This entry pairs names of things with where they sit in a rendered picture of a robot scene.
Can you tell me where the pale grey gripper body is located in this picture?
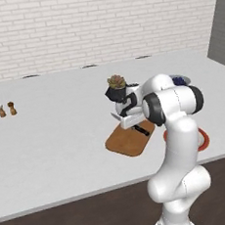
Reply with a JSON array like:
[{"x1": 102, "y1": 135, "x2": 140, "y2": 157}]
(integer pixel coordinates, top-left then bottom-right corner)
[{"x1": 118, "y1": 111, "x2": 148, "y2": 130}]

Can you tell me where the brown wooden cutting board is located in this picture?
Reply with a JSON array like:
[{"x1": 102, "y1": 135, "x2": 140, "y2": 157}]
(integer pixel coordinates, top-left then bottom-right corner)
[{"x1": 102, "y1": 117, "x2": 159, "y2": 160}]

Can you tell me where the orange-red plate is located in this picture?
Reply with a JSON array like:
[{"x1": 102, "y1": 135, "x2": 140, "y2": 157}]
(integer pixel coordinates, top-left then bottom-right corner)
[{"x1": 161, "y1": 125, "x2": 212, "y2": 157}]

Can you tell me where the succulent in black pot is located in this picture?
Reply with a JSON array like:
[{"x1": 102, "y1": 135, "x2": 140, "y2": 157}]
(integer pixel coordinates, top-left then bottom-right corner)
[{"x1": 102, "y1": 72, "x2": 130, "y2": 106}]

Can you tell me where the dark blue fruit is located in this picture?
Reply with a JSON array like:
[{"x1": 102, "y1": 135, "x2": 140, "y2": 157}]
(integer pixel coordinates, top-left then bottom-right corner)
[{"x1": 172, "y1": 74, "x2": 187, "y2": 87}]

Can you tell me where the brown wooden pepper shaker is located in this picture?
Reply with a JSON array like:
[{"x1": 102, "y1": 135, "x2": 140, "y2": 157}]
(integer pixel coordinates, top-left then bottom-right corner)
[{"x1": 6, "y1": 100, "x2": 19, "y2": 117}]

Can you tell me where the white-topped wooden salt shaker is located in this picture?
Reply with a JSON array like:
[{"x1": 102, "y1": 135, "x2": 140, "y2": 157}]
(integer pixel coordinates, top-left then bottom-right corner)
[{"x1": 0, "y1": 102, "x2": 8, "y2": 119}]

